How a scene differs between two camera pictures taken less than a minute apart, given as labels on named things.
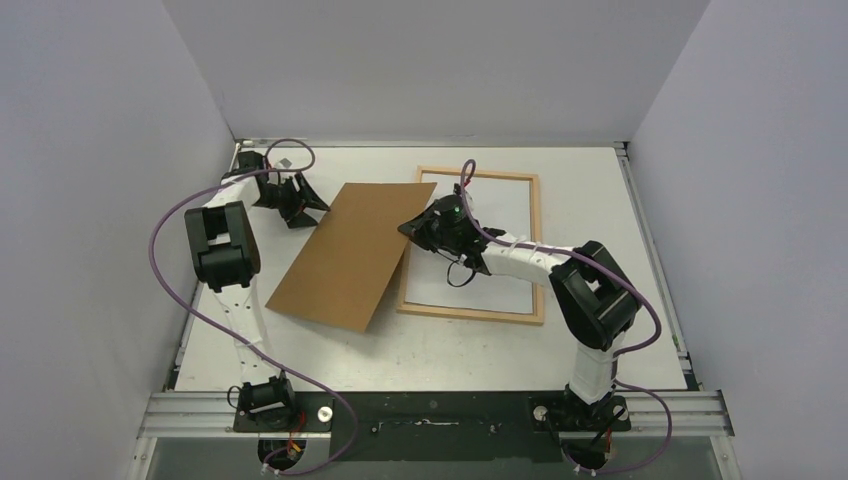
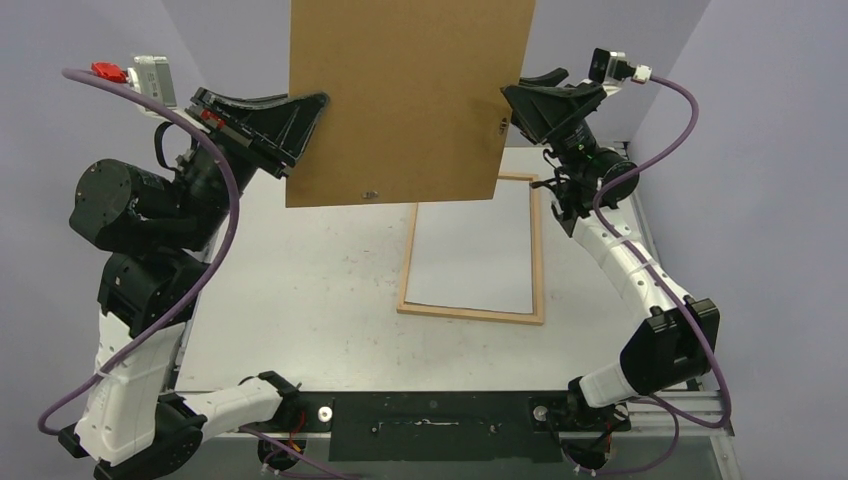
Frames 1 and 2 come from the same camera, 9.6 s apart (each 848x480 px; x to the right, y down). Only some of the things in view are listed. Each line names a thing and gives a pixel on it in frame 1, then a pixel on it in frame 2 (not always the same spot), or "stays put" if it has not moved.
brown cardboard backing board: x=343 y=270 to x=416 y=110
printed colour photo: x=505 y=204 stays put
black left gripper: x=305 y=196 to x=224 y=118
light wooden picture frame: x=538 y=287 stays put
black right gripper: x=427 y=229 to x=571 y=116
